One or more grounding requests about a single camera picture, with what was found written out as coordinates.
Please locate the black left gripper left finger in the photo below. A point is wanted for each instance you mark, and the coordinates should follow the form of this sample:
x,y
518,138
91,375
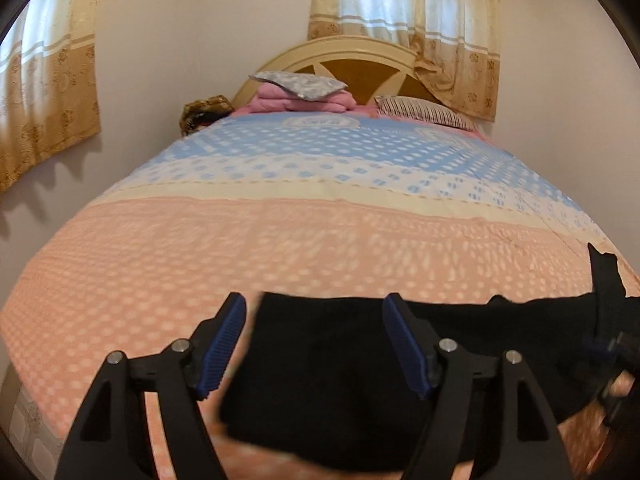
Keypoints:
x,y
110,436

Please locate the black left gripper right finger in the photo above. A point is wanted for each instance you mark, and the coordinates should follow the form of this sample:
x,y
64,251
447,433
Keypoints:
x,y
489,410

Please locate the black pants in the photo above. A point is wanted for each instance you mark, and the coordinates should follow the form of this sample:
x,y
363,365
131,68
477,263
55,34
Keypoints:
x,y
321,379

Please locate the pink blue patterned bedspread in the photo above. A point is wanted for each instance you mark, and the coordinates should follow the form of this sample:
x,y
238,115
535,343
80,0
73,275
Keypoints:
x,y
320,205

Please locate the striped pink pillow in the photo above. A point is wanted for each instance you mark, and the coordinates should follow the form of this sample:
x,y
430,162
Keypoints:
x,y
423,111

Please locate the brown furry item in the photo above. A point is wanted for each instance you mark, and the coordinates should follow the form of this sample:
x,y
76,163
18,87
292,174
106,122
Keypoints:
x,y
202,113

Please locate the beige curtain left window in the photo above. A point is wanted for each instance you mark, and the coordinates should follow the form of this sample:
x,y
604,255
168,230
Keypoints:
x,y
49,100

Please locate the pink folded blanket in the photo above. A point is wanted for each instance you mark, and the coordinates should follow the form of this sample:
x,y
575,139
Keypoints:
x,y
270,98

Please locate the cream wooden headboard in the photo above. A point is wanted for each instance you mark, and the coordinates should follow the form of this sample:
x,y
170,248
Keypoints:
x,y
370,67

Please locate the beige curtain behind headboard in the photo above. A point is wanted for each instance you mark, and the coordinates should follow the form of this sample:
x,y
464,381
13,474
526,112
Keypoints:
x,y
456,43

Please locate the grey patterned pillow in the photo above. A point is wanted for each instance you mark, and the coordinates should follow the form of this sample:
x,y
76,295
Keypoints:
x,y
308,87

